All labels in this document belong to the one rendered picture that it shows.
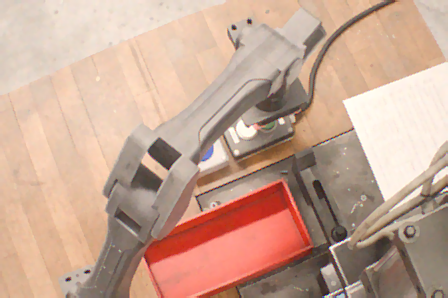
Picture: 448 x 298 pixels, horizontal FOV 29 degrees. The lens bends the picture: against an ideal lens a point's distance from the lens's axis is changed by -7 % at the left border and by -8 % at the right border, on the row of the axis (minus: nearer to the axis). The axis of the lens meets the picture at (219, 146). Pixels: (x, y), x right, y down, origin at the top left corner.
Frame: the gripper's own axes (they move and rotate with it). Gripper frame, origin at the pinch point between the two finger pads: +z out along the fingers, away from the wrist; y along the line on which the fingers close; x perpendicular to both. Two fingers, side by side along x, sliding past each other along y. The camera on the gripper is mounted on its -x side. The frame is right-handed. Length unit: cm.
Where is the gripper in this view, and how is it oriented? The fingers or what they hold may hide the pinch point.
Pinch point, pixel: (268, 113)
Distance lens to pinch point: 145.4
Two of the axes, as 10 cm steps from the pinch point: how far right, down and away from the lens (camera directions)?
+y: -9.2, 3.9, -0.8
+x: 3.9, 8.8, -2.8
